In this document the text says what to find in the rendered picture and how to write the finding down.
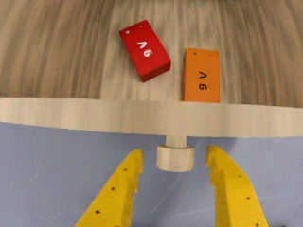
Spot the orange 9v battery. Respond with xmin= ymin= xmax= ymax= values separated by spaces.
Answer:
xmin=182 ymin=48 xmax=220 ymax=103

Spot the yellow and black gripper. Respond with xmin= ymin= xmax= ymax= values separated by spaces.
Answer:
xmin=75 ymin=145 xmax=268 ymax=227

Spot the light wood drawer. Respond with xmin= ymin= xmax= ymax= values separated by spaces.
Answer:
xmin=0 ymin=0 xmax=303 ymax=172

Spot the red 9v battery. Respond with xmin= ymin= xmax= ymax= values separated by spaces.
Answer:
xmin=118 ymin=19 xmax=171 ymax=82

